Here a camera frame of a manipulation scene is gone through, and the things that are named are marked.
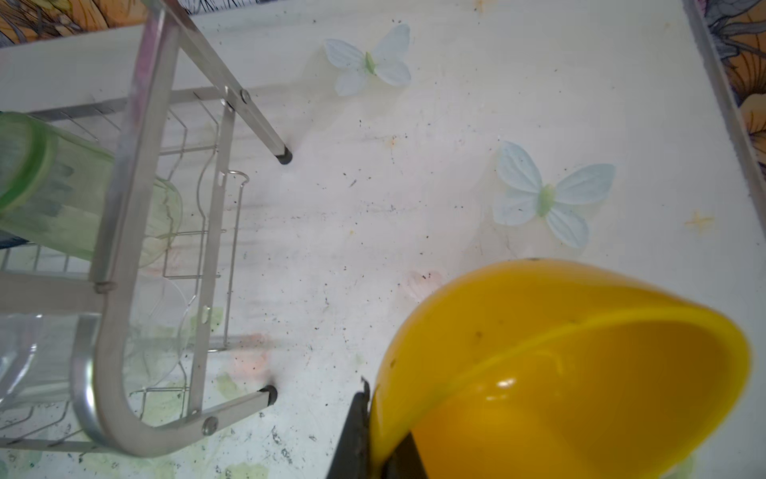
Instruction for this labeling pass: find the yellow plastic bowl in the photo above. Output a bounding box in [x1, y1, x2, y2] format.
[370, 259, 751, 478]

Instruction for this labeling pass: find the steel two-tier dish rack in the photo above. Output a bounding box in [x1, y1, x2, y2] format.
[1, 1, 292, 457]

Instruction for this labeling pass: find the green plastic tumbler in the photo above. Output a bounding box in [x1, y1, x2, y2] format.
[0, 111, 185, 269]

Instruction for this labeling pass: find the clear plastic tumbler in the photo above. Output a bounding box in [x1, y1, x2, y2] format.
[1, 273, 190, 410]

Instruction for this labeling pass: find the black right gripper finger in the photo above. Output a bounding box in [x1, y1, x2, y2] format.
[326, 378, 428, 479]

